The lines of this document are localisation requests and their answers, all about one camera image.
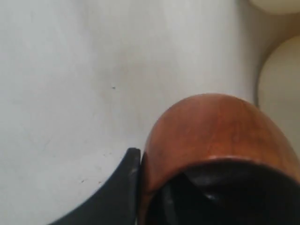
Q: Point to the right cream plastic bin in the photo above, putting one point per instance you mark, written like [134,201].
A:
[278,89]

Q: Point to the cream plastic bin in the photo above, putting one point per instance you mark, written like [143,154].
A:
[277,7]
[278,89]

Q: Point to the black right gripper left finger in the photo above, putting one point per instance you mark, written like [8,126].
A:
[115,203]

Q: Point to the middle cream plastic bin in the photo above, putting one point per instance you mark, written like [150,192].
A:
[277,7]

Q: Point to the brown wooden cup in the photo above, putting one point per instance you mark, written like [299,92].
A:
[209,129]

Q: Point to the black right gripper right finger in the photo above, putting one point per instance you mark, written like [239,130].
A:
[231,194]

